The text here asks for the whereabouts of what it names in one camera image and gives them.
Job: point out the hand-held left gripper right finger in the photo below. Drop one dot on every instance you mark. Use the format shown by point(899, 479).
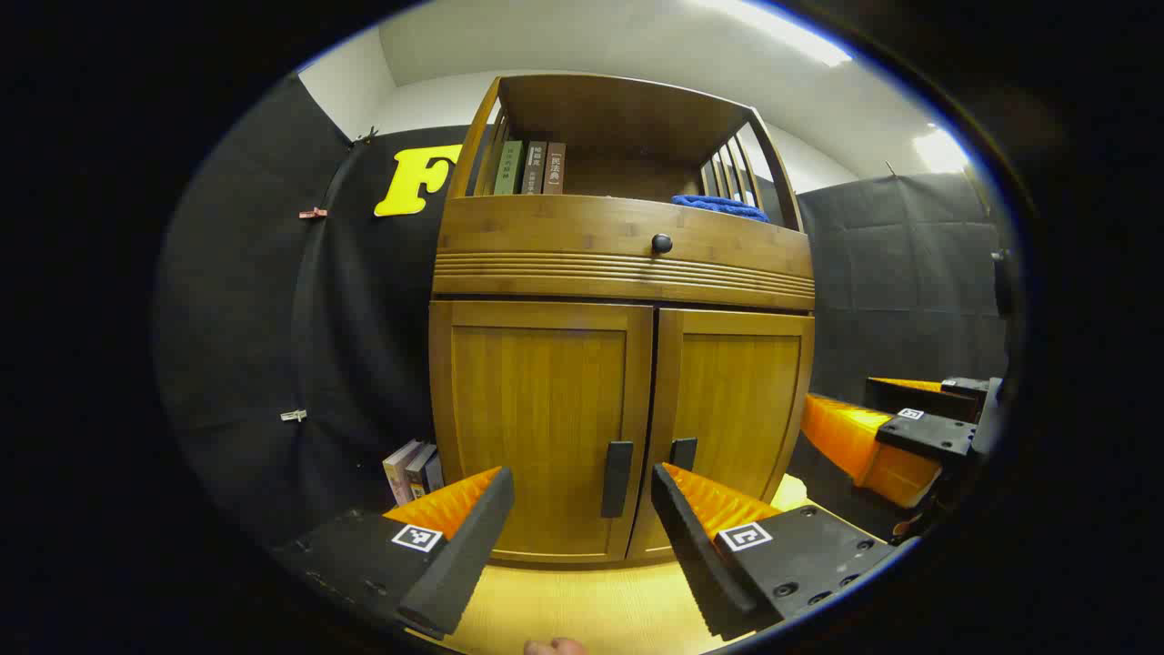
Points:
point(696, 555)

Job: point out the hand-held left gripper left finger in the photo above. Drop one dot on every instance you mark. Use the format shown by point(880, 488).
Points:
point(464, 555)

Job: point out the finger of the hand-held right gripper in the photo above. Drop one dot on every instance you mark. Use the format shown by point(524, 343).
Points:
point(928, 435)
point(918, 398)

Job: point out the wooden cabinet door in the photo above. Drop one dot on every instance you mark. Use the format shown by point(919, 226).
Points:
point(536, 409)
point(737, 391)

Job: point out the wooden double-door shoe cabinet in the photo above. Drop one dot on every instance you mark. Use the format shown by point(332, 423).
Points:
point(618, 118)

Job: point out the wooden cabinet drawer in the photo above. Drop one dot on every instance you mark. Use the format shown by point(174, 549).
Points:
point(546, 236)

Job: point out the blue book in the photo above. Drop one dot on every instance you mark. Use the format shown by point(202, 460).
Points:
point(435, 473)

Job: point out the dark grey book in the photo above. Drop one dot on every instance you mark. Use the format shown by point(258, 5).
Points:
point(420, 471)

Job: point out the small square ceiling light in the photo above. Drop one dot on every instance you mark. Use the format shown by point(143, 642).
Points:
point(941, 150)

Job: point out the blue towel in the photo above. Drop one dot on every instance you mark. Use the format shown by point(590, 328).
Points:
point(718, 206)

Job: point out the black backdrop cloth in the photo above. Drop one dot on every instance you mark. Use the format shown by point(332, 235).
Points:
point(291, 318)

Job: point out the black round drawer knob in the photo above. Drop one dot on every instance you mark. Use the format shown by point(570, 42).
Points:
point(662, 243)

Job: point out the green book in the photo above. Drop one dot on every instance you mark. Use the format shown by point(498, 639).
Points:
point(507, 167)

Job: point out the dark brown book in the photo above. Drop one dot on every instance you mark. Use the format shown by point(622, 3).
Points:
point(534, 167)

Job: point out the reddish brown book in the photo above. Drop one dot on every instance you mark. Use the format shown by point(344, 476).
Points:
point(554, 168)

